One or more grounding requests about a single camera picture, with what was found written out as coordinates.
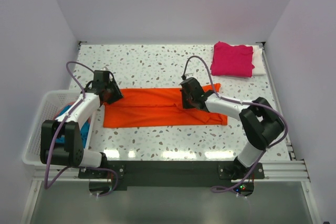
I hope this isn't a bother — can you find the pink garment in basket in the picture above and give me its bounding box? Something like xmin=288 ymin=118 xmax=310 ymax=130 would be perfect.
xmin=56 ymin=100 xmax=91 ymax=125

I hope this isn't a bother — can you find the purple cable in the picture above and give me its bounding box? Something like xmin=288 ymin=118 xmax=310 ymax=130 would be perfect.
xmin=44 ymin=61 xmax=120 ymax=197
xmin=181 ymin=56 xmax=290 ymax=193

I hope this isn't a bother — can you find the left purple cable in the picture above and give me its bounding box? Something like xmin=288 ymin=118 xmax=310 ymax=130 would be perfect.
xmin=44 ymin=61 xmax=120 ymax=197

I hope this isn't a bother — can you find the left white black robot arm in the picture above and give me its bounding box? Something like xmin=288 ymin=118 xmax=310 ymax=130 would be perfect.
xmin=40 ymin=70 xmax=123 ymax=178

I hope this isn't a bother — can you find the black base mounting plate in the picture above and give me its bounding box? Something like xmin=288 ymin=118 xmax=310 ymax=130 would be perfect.
xmin=78 ymin=161 xmax=265 ymax=195

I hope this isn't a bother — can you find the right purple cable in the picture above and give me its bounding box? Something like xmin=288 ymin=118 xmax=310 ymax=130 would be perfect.
xmin=181 ymin=56 xmax=290 ymax=193

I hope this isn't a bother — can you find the white plastic laundry basket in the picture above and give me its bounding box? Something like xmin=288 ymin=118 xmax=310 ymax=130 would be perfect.
xmin=23 ymin=90 xmax=102 ymax=167

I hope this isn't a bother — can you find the folded magenta t-shirt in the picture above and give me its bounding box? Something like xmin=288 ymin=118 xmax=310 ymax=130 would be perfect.
xmin=211 ymin=41 xmax=254 ymax=78

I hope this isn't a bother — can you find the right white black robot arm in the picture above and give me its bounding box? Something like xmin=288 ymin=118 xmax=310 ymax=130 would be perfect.
xmin=181 ymin=76 xmax=287 ymax=178

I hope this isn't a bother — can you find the orange t-shirt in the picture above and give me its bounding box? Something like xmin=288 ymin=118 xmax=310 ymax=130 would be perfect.
xmin=103 ymin=88 xmax=228 ymax=128

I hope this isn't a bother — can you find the blue t-shirt in basket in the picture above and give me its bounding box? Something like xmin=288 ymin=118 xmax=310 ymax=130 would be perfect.
xmin=56 ymin=118 xmax=91 ymax=148

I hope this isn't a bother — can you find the folded white t-shirt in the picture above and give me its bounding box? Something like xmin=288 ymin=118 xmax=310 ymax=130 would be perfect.
xmin=252 ymin=45 xmax=266 ymax=76

